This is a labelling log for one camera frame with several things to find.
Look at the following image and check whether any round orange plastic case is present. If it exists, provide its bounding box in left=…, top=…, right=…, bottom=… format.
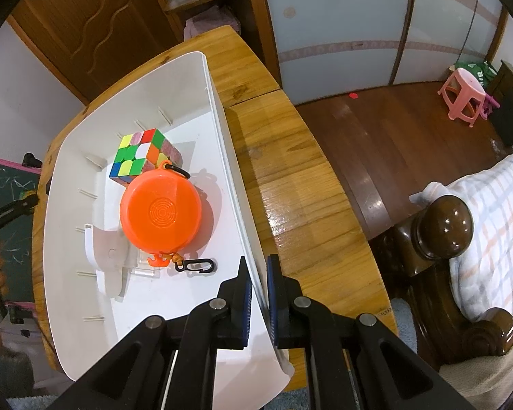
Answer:
left=120, top=164, right=203, bottom=268

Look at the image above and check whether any grey white plastic clip dispenser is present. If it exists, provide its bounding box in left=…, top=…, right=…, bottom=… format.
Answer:
left=83, top=224, right=161, bottom=303

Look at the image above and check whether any pink plastic stool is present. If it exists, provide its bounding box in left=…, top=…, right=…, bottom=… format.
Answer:
left=437, top=68, right=500, bottom=128

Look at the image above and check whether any wooden bed post knob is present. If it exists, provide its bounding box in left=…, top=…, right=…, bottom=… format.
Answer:
left=411, top=195, right=474, bottom=260

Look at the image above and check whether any folded pink cloth on shelf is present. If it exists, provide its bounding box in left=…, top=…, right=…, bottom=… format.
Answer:
left=183, top=5, right=242, bottom=41

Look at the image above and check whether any wooden shelf unit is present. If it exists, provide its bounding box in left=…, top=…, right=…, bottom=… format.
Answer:
left=157, top=0, right=281, bottom=82

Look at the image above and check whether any dark wooden door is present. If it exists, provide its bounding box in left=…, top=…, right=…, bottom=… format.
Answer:
left=8, top=0, right=178, bottom=104

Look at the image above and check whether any green chalkboard with pink frame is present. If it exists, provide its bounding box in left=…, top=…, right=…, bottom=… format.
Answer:
left=0, top=153, right=42, bottom=313

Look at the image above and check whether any dark wooden cabinet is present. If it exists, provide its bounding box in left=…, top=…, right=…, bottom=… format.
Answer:
left=487, top=60, right=513, bottom=147

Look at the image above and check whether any white plastic storage bin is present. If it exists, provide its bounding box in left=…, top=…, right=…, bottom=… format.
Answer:
left=43, top=51, right=293, bottom=409

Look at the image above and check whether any green bag on floor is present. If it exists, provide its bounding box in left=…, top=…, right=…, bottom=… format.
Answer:
left=454, top=61, right=498, bottom=88

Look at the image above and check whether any white checked bed blanket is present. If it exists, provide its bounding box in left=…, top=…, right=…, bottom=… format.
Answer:
left=409, top=153, right=513, bottom=321

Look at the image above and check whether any multicolour rubik's cube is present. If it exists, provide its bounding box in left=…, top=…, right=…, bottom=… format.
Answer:
left=109, top=129, right=182, bottom=187

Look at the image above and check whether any black carabiner clip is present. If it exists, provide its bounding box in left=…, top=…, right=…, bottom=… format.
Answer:
left=175, top=258, right=216, bottom=274

